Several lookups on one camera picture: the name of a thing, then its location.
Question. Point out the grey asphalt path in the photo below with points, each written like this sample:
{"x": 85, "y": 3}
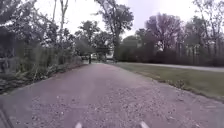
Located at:
{"x": 100, "y": 93}

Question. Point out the robot's own part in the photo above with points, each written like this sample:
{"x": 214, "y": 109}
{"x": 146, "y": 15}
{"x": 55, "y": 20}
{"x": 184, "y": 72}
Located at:
{"x": 144, "y": 125}
{"x": 78, "y": 125}

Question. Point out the wood of dark trees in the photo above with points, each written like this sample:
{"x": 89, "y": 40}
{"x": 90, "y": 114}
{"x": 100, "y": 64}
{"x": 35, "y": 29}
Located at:
{"x": 180, "y": 40}

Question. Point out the grass strip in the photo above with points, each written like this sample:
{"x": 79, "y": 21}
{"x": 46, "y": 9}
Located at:
{"x": 186, "y": 78}

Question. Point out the row of trees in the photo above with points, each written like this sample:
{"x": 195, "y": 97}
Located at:
{"x": 36, "y": 30}

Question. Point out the grey road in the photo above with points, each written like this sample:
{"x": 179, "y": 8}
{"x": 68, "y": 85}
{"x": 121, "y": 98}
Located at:
{"x": 200, "y": 68}

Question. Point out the leaf-strewn verge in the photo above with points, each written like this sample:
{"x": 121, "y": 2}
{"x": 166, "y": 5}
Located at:
{"x": 20, "y": 81}

